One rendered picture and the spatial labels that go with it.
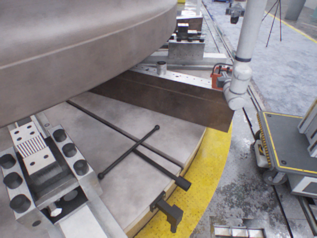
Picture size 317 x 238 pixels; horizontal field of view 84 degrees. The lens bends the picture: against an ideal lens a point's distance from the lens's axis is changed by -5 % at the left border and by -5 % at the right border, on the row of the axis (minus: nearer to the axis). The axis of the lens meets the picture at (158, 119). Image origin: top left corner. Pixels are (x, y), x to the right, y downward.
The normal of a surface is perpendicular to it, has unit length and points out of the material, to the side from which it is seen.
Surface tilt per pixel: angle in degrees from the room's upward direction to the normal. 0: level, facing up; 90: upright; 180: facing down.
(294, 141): 0
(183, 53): 90
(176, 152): 0
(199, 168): 0
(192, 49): 90
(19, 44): 44
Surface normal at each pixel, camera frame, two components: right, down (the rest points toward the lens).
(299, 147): 0.00, -0.76
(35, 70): 0.70, 0.47
